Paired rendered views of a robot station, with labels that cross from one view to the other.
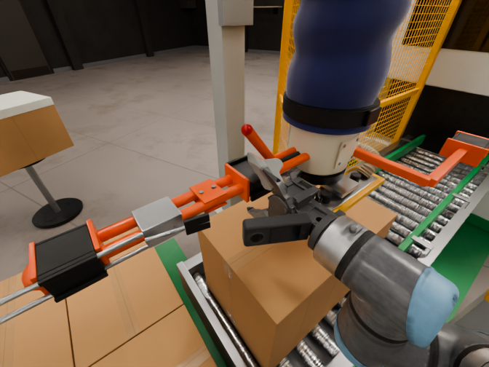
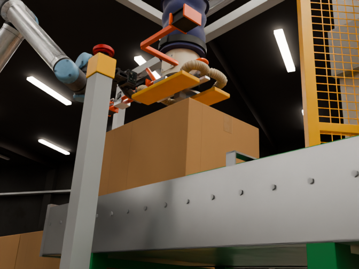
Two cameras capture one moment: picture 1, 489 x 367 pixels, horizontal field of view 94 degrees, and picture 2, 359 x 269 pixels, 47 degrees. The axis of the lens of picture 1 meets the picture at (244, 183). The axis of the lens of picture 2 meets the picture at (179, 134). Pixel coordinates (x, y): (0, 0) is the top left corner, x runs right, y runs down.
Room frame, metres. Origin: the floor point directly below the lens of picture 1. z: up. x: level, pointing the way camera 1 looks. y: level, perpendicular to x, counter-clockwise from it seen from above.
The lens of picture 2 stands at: (0.48, -1.86, 0.31)
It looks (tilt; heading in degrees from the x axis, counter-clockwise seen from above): 20 degrees up; 86
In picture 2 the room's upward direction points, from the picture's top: 3 degrees clockwise
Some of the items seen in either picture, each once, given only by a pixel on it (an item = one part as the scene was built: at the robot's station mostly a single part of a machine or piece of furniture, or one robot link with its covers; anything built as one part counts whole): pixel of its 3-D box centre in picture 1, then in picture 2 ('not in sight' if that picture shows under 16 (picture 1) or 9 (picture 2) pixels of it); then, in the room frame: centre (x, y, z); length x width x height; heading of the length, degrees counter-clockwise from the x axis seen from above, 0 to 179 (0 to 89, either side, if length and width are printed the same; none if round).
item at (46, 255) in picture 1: (71, 255); (109, 108); (0.22, 0.27, 1.23); 0.08 x 0.07 x 0.05; 128
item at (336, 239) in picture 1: (339, 242); not in sight; (0.24, -0.15, 1.23); 0.09 x 0.05 x 0.10; 128
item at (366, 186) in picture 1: (340, 190); (164, 86); (0.51, -0.27, 1.13); 0.34 x 0.10 x 0.05; 128
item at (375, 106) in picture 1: (329, 103); (181, 50); (0.58, -0.21, 1.35); 0.23 x 0.23 x 0.04
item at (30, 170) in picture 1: (41, 187); not in sight; (1.57, 1.76, 0.31); 0.40 x 0.40 x 0.62
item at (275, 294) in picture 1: (292, 253); (172, 176); (0.57, -0.19, 0.75); 0.60 x 0.40 x 0.40; 127
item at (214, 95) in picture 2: not in sight; (195, 100); (0.66, -0.15, 1.13); 0.34 x 0.10 x 0.05; 128
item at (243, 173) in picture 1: (249, 176); (147, 89); (0.43, -0.01, 1.23); 0.10 x 0.08 x 0.06; 38
